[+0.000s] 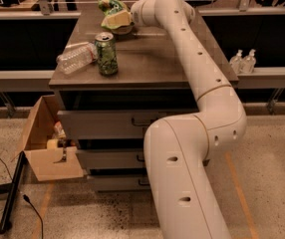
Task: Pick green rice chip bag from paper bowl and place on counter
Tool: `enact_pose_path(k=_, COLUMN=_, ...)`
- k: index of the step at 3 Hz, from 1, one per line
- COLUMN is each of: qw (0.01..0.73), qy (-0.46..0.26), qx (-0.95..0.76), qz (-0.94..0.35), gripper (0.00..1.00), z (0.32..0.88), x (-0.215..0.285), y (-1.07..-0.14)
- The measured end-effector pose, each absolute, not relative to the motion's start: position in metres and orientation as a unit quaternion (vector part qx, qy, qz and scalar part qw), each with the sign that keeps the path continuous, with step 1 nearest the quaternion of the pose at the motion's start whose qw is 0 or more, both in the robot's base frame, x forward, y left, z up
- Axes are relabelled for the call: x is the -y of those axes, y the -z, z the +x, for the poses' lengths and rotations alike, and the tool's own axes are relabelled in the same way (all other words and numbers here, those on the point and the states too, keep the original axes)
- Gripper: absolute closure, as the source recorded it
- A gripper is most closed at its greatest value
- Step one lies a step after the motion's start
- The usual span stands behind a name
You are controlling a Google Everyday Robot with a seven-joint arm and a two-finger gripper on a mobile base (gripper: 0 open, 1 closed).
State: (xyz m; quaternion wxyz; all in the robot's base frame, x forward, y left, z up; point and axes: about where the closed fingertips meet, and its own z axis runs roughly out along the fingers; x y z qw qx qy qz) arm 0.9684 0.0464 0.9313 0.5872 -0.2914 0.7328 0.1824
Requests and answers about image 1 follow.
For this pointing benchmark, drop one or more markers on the grey drawer cabinet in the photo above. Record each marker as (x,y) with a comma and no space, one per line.
(150,77)

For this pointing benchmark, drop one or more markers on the grey drawer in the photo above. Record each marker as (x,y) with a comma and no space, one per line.
(114,182)
(111,124)
(111,158)

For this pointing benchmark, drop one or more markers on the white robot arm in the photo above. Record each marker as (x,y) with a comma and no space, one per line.
(175,147)

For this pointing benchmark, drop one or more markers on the clear plastic water bottle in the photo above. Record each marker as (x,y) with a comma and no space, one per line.
(74,60)

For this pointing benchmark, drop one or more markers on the right clear sanitizer bottle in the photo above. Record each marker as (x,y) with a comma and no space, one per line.
(248,62)

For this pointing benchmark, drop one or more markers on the white paper bowl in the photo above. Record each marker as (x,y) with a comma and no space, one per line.
(122,29)

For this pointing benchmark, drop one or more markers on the bottom grey drawer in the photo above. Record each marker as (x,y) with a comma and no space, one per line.
(114,182)

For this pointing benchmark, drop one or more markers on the clear sanitizer bottle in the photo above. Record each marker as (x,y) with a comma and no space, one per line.
(236,61)
(248,62)

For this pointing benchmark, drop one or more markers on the green rice chip bag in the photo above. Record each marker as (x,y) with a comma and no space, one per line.
(110,7)

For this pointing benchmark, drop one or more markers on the middle grey drawer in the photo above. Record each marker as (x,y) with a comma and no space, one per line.
(111,158)

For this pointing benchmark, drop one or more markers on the green soda can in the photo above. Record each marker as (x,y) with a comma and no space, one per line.
(106,50)

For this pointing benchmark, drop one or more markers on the top grey drawer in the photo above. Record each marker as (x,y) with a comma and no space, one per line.
(111,124)

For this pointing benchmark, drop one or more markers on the open cardboard box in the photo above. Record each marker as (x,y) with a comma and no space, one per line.
(47,164)

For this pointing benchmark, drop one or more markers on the left clear sanitizer bottle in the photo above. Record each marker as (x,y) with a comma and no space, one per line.
(236,61)

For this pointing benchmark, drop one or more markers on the black bar on floor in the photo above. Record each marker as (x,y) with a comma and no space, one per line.
(5,223)

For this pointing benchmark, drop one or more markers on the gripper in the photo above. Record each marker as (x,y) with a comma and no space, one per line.
(137,14)

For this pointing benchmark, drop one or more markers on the tape roll in box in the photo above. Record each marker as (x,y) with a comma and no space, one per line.
(52,144)

